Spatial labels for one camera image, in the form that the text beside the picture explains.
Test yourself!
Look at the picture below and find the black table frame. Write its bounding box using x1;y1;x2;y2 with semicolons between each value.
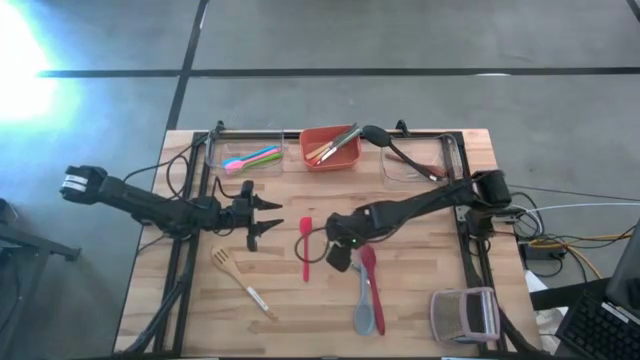
115;119;546;357

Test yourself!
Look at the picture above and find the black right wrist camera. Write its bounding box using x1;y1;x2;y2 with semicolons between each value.
324;243;353;274

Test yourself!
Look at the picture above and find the red silicone spatula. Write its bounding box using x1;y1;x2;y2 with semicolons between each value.
298;216;314;284

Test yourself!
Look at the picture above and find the clear plastic bin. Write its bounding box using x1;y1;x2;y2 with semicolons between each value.
379;132;464;190
205;130;285;177

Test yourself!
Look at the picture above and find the orange-handled table knife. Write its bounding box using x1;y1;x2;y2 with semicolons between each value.
310;142;354;165

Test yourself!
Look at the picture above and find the white crumpled sheet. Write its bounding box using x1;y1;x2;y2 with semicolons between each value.
524;269;569;354

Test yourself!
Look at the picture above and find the black keyboard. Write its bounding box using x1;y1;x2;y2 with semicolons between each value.
554;289;640;360

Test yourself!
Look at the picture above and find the orange plastic bin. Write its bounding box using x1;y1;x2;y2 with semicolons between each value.
298;124;362;172

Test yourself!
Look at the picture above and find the teal silicone spatula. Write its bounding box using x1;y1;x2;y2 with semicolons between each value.
222;144;281;169

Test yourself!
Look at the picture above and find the red slotted spoon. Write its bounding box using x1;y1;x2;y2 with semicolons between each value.
359;243;387;337

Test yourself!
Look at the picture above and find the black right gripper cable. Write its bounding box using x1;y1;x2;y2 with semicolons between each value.
293;227;334;265

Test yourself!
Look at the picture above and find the tan-handled table knife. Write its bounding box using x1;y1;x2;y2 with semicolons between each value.
304;139;351;161

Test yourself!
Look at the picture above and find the pink silicone spatula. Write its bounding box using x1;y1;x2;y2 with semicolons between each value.
224;148;282;175

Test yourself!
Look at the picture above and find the brown-handled metal spoon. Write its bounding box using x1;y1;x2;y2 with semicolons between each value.
384;152;449;180

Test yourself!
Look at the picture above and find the green silicone spatula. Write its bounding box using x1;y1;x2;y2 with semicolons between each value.
227;152;285;176

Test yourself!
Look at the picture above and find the wooden slotted spatula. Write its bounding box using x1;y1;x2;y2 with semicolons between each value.
209;244;280;322

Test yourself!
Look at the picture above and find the black floor stand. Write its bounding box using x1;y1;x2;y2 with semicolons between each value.
0;197;82;360

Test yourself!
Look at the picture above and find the large black spoon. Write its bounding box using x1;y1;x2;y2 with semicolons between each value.
360;124;444;182

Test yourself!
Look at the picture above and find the black power box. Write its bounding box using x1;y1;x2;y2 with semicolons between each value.
519;242;554;262

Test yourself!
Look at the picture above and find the yellow cable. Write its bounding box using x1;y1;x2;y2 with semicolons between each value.
527;233;635;281

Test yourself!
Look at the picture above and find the pink box grater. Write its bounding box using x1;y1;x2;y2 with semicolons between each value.
429;286;501;346

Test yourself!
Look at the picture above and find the cream-handled table knife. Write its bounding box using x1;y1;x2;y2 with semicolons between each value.
319;123;359;151

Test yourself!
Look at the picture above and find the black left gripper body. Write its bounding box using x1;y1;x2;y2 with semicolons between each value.
217;180;259;253

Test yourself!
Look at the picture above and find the green-handled table knife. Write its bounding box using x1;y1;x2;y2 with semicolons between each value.
315;128;362;166

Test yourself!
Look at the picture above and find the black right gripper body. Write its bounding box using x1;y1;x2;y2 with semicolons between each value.
324;209;376;250

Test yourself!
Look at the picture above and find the blue-grey silicone spoon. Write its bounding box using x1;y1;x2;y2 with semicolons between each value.
352;262;376;337

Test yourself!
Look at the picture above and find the white cable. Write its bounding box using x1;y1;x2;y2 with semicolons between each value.
532;201;640;216

